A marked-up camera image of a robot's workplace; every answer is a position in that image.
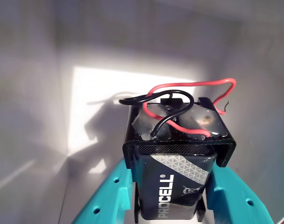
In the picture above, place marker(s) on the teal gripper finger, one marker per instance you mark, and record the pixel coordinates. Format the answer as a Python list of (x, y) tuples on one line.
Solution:
[(109, 198), (235, 203)]

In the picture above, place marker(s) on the small black battery pack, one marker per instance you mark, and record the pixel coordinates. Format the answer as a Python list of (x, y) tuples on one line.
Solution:
[(170, 186)]

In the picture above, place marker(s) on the white cardboard box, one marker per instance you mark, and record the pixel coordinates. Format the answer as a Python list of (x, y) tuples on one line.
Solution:
[(39, 70)]

